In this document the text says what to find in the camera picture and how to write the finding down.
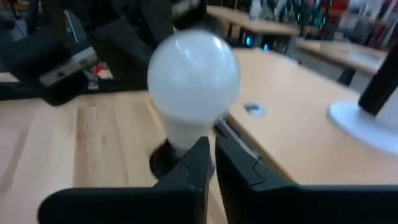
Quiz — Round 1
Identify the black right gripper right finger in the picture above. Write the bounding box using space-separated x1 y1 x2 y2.
214 136 398 224

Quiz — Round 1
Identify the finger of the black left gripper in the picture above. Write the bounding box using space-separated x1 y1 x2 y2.
42 73 91 107
90 9 175 91

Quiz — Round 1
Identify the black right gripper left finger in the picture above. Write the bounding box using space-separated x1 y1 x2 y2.
37 136 216 224

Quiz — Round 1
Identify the white frosted lightbulb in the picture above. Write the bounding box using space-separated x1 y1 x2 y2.
146 28 242 153

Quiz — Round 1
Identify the wooden base lamp black socket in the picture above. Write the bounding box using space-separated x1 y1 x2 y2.
149 138 215 180

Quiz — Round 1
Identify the light brown office desk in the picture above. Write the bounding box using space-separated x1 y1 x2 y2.
225 47 398 186

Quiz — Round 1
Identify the white tower fan round base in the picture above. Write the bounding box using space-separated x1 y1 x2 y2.
326 40 398 156

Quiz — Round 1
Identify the background wooden desk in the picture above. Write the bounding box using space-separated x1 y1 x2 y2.
206 5 301 47
297 39 389 86

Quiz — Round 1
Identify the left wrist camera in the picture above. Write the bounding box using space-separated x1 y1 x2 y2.
37 46 99 88

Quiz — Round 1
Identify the round desk cable grommet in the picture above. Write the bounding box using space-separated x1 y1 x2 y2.
243 102 267 118

